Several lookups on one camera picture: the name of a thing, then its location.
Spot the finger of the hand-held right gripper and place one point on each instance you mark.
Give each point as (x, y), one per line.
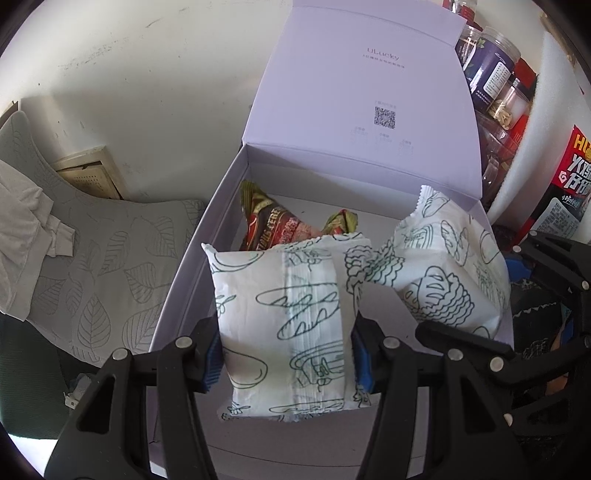
(554, 263)
(461, 339)

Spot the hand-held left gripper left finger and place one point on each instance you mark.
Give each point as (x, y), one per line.
(212, 360)

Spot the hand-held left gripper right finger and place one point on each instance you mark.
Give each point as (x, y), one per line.
(362, 364)

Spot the white bread packet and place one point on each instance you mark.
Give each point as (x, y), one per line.
(286, 323)
(443, 258)

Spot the dark brown snack packet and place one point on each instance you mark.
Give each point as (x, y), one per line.
(277, 226)

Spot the white hinged-lid gift box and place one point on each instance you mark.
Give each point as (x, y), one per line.
(351, 92)

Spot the red black noodle bag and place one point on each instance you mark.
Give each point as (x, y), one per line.
(568, 184)

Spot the clear plastic container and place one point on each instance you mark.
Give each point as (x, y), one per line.
(494, 152)

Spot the white blue trash bag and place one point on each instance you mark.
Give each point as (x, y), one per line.
(78, 390)

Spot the clear jar pale contents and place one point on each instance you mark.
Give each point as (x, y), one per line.
(510, 104)

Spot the white foam board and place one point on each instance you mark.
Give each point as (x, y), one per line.
(549, 92)

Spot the dark green chair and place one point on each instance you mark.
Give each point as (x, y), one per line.
(27, 369)

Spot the red box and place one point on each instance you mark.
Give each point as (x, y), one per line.
(524, 78)

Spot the purple label plastic jar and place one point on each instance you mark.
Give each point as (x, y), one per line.
(491, 74)

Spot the grey sweater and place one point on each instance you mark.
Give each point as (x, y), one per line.
(18, 230)

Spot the beige wall vent panel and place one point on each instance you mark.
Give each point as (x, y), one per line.
(92, 177)

